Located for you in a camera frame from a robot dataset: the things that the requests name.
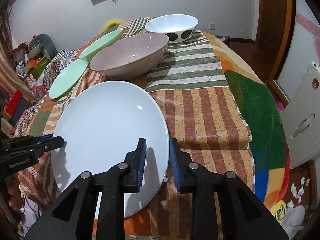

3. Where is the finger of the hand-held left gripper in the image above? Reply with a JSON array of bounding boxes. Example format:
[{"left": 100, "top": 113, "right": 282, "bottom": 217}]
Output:
[
  {"left": 32, "top": 136, "right": 66, "bottom": 156},
  {"left": 25, "top": 134, "right": 54, "bottom": 144}
]

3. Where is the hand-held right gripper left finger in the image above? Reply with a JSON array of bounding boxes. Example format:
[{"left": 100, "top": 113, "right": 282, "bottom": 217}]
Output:
[{"left": 24, "top": 138, "right": 147, "bottom": 240}]

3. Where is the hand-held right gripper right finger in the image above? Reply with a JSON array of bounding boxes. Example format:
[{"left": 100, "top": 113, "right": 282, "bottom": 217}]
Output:
[{"left": 169, "top": 138, "right": 287, "bottom": 240}]

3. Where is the white plate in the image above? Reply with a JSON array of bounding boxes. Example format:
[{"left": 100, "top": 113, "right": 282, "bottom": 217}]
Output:
[{"left": 50, "top": 80, "right": 170, "bottom": 218}]

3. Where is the green plate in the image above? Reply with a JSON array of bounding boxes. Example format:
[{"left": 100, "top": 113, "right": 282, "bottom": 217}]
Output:
[
  {"left": 49, "top": 59, "right": 90, "bottom": 99},
  {"left": 79, "top": 29, "right": 123, "bottom": 62}
]

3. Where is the pink bowl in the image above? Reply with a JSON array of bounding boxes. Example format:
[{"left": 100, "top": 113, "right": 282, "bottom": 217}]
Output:
[{"left": 89, "top": 33, "right": 170, "bottom": 78}]

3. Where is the white bowl with black dots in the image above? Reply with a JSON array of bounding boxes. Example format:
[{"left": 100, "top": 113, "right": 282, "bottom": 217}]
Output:
[{"left": 144, "top": 14, "right": 199, "bottom": 42}]

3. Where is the person's left hand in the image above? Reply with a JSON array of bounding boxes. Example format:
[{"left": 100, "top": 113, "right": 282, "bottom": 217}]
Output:
[{"left": 8, "top": 176, "right": 25, "bottom": 209}]

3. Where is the red box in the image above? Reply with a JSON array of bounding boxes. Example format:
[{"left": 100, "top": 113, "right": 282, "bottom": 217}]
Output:
[{"left": 4, "top": 89, "right": 27, "bottom": 118}]

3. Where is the striped patchwork blanket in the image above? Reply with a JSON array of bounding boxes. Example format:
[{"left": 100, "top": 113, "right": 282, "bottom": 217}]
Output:
[{"left": 15, "top": 17, "right": 253, "bottom": 240}]

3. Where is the green cardboard box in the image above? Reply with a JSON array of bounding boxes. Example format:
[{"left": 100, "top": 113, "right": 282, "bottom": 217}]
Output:
[{"left": 30, "top": 57, "right": 52, "bottom": 78}]

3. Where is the patterned patchwork quilt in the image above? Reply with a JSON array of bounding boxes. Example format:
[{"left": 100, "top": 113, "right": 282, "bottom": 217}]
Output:
[{"left": 14, "top": 47, "right": 84, "bottom": 137}]

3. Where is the grey stuffed toy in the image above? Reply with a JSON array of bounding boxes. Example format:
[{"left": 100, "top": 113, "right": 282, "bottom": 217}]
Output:
[{"left": 28, "top": 34, "right": 57, "bottom": 59}]

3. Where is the colourful fleece blanket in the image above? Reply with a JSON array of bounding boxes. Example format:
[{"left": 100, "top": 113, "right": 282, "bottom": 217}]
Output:
[{"left": 200, "top": 31, "right": 292, "bottom": 212}]

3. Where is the yellow round item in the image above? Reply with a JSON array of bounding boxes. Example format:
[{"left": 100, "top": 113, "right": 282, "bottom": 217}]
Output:
[{"left": 103, "top": 19, "right": 124, "bottom": 32}]

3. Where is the white plastic panel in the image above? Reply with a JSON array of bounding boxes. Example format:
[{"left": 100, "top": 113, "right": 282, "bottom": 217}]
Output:
[{"left": 279, "top": 61, "right": 320, "bottom": 168}]

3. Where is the wooden door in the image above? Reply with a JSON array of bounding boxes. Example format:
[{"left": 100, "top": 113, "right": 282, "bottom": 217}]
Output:
[{"left": 226, "top": 0, "right": 296, "bottom": 87}]

